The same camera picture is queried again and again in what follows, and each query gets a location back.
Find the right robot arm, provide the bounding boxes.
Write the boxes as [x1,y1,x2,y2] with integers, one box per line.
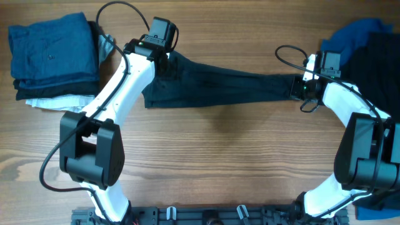
[290,54,399,221]

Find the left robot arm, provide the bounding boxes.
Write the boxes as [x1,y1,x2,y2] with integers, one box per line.
[59,39,169,224]

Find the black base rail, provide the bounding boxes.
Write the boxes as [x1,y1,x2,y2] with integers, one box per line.
[71,203,349,225]

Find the bright blue t-shirt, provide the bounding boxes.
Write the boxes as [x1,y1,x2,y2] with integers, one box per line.
[320,17,400,221]

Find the dark green t-shirt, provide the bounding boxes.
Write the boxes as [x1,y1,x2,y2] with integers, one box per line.
[142,52,300,109]

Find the folded light grey garment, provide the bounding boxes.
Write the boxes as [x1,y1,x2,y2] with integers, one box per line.
[97,35,114,65]

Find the folded white garment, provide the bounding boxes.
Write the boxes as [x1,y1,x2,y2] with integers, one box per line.
[26,94,95,113]

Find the folded black garment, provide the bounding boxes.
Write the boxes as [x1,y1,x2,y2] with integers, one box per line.
[12,20,101,101]

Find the folded blue shorts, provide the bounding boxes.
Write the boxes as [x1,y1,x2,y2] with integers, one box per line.
[7,11,100,90]

